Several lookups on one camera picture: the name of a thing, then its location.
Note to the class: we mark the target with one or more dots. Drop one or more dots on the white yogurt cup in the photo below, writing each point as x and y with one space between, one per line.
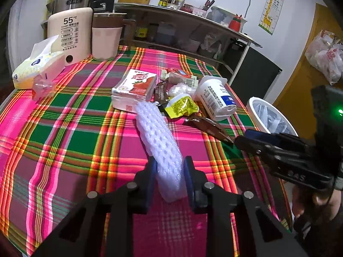
214 96

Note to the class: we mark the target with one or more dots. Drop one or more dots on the red container with green lid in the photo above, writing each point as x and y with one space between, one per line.
235 22

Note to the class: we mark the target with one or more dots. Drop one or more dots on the clear bottle with yellow cap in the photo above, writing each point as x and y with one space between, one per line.
181 0

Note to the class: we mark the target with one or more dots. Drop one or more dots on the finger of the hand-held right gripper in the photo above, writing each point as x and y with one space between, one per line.
281 163
262 136

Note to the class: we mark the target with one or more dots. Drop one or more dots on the white trash bin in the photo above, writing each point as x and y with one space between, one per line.
252 109

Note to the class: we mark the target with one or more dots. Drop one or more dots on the person's right hand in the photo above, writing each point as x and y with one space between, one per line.
316 200

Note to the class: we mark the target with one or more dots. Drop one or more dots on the giraffe wall poster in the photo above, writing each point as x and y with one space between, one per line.
271 9

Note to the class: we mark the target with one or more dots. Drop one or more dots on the translucent bin liner bag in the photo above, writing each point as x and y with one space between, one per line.
270 119

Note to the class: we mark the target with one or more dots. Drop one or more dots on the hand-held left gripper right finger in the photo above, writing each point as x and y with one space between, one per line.
188 182

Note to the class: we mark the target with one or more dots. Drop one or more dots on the strawberry milk carton pack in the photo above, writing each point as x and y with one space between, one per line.
135 88

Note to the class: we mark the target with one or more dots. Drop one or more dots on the clear plastic storage box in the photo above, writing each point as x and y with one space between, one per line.
221 14

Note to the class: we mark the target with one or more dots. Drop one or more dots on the small pink box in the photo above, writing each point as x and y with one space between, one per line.
199 12

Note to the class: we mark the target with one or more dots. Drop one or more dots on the pink plastic wrapper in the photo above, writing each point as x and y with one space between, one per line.
43 87

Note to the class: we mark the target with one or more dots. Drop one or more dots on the red lid jelly cup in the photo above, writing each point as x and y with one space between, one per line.
178 75

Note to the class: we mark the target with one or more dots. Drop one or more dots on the metal shelf counter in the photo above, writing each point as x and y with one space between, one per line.
193 18

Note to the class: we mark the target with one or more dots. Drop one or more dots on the yellow snack wrapper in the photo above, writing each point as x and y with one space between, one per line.
181 106

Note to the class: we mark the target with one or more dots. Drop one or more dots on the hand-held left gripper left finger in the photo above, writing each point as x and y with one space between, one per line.
151 182

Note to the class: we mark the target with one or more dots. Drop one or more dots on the yellow white tissue pack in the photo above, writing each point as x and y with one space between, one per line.
32 69

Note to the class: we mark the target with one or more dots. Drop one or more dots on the brown snack wrapper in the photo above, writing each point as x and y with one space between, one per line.
209 128
161 92

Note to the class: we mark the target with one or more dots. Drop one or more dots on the pink green plaid tablecloth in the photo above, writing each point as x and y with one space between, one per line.
67 139

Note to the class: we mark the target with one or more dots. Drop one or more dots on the black cabinet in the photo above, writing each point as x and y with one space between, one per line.
254 72

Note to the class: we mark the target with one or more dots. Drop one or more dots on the hanging white plastic bags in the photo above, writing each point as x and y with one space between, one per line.
325 56

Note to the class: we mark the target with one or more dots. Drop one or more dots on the steel rice cooker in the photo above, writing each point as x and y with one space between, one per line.
72 1

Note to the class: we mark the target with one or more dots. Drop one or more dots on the white foam fruit net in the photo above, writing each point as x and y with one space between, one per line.
159 144

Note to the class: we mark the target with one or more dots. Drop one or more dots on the clear plastic bag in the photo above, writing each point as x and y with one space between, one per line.
181 89

